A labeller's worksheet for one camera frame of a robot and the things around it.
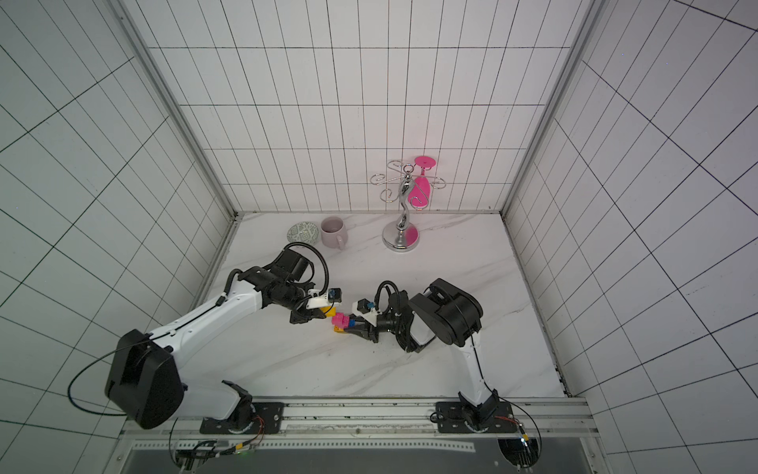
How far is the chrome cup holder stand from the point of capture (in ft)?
2.96

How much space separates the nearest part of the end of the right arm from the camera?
2.48ft

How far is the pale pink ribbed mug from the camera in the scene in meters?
1.06

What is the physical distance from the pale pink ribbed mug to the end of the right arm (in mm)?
316

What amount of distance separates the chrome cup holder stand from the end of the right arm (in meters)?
0.34

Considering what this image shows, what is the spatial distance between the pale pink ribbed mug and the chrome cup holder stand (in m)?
0.16

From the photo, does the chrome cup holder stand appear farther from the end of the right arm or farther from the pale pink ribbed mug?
the end of the right arm
